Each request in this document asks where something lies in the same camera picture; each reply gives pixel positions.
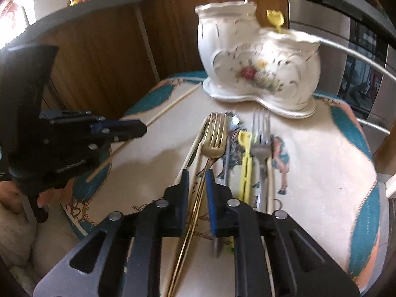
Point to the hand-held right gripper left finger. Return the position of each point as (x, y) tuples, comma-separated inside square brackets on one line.
[(185, 188)]

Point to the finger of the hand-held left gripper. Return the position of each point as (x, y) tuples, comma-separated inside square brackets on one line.
[(125, 128)]

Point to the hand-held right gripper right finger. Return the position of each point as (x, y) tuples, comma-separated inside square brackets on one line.
[(211, 195)]

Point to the yellow plastic utensil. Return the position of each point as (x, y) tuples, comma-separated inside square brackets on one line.
[(244, 173), (273, 17)]

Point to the wooden chopstick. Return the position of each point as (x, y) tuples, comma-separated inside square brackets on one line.
[(172, 106), (270, 179)]

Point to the gold fork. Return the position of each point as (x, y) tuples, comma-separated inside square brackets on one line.
[(213, 142)]

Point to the silver fork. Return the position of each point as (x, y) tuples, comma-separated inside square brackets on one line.
[(261, 153)]

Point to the silver spoon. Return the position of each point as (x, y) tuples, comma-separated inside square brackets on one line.
[(234, 123)]

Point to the white floral ceramic shoe vase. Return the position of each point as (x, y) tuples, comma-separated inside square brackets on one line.
[(235, 52)]

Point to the person's left hand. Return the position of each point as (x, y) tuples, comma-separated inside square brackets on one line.
[(10, 198)]

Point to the wooden cabinet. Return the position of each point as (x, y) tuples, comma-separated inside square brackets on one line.
[(102, 52)]

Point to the horse printed teal mat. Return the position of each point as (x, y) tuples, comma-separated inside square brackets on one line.
[(309, 167)]

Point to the grey countertop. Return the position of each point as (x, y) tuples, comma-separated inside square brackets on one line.
[(92, 4)]

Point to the white fluffy cloth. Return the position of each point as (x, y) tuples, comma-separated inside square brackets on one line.
[(18, 238)]

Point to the black oven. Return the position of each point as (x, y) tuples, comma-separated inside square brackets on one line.
[(365, 68)]

